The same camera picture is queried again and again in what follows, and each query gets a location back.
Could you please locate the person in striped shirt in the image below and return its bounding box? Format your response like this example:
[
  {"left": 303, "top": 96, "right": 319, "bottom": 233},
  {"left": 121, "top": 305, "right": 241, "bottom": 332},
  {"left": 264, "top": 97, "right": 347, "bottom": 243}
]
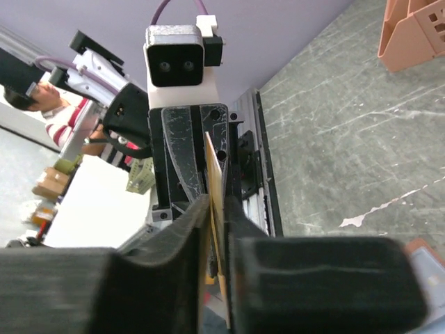
[{"left": 3, "top": 80, "right": 136, "bottom": 171}]

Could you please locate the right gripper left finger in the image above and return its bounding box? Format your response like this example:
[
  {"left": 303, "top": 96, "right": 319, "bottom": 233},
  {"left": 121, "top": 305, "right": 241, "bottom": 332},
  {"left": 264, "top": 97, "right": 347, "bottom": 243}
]
[{"left": 1, "top": 195, "right": 210, "bottom": 333}]

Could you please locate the tan leather card holder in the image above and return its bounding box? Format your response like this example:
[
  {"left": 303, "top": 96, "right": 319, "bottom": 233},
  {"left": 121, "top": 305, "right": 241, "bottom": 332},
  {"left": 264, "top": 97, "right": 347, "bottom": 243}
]
[{"left": 406, "top": 238, "right": 444, "bottom": 319}]

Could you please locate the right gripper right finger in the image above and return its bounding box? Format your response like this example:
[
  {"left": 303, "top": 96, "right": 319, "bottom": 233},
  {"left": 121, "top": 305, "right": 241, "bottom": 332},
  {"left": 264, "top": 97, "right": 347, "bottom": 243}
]
[{"left": 224, "top": 197, "right": 428, "bottom": 333}]

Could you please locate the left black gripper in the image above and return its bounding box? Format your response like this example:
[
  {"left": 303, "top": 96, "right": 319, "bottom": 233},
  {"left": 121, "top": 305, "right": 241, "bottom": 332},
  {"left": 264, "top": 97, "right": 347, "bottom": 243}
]
[{"left": 148, "top": 103, "right": 243, "bottom": 223}]

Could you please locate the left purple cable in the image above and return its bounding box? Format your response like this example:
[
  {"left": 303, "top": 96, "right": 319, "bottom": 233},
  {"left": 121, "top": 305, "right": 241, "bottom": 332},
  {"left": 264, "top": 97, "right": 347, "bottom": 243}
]
[{"left": 151, "top": 0, "right": 210, "bottom": 26}]

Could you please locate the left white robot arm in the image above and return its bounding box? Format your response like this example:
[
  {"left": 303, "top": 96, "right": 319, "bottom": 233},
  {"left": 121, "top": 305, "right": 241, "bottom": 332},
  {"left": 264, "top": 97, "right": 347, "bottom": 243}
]
[{"left": 50, "top": 23, "right": 242, "bottom": 221}]

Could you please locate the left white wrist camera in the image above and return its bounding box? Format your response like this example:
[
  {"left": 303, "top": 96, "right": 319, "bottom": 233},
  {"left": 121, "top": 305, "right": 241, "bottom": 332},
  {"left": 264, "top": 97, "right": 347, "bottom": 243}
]
[{"left": 144, "top": 15, "right": 223, "bottom": 109}]

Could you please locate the peach mesh file organizer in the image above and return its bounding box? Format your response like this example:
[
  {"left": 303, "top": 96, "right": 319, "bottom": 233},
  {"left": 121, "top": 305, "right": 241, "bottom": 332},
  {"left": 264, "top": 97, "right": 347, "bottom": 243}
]
[{"left": 378, "top": 0, "right": 444, "bottom": 72}]

